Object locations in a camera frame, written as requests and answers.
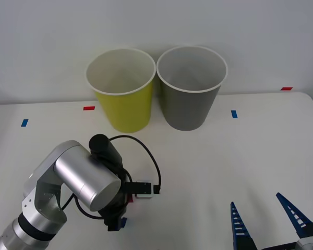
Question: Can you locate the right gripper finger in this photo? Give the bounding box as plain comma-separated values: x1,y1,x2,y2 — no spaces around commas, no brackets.
275,192,313,239
230,202,258,250

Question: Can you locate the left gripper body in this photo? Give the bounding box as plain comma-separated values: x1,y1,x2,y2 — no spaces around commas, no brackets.
98,181,129,221

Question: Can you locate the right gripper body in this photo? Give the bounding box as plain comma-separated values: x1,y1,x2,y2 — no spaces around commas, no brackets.
260,241,299,250

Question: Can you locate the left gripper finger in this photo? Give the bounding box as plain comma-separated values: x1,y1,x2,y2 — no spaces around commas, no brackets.
105,215,128,232

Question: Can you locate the yellow-green plastic bin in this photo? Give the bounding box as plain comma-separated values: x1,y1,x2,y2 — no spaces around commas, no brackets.
85,48,157,134

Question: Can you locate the grey plastic bin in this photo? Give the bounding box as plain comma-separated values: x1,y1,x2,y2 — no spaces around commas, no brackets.
156,45,228,132

